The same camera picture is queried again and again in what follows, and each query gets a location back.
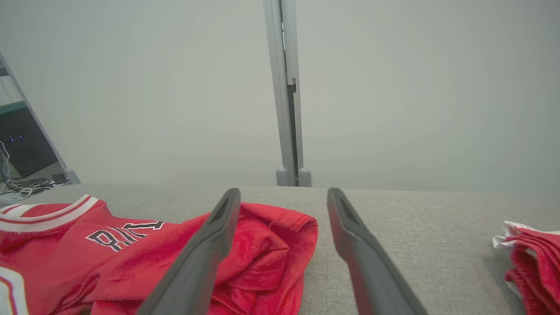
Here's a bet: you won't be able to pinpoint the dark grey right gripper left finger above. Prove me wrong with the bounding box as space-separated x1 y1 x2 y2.
136 188 242 315

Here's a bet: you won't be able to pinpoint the red basketball shorts white band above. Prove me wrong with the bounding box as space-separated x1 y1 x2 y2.
492 220 560 315

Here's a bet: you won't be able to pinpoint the grey vertical partition post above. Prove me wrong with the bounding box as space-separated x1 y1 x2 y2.
262 0 312 188

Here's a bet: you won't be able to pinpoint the black equipment box blue lights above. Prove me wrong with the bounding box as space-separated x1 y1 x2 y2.
0 118 60 178

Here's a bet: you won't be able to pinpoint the grey partition support leg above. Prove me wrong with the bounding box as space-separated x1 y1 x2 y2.
0 50 81 186

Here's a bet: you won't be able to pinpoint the red basketball jersey black lettering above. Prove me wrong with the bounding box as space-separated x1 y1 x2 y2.
0 194 319 315

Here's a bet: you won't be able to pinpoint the bundle of thin cables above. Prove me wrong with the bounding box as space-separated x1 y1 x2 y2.
0 140 54 200

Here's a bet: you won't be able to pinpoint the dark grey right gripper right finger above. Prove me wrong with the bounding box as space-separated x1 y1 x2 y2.
327 187 428 315

